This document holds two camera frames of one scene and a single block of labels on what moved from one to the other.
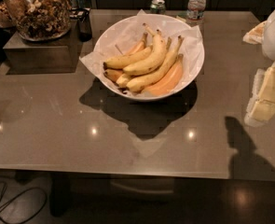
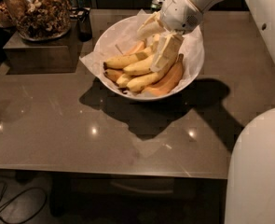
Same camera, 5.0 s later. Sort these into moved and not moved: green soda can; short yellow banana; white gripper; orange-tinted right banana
Moved: white gripper
Not moved: short yellow banana; orange-tinted right banana; green soda can
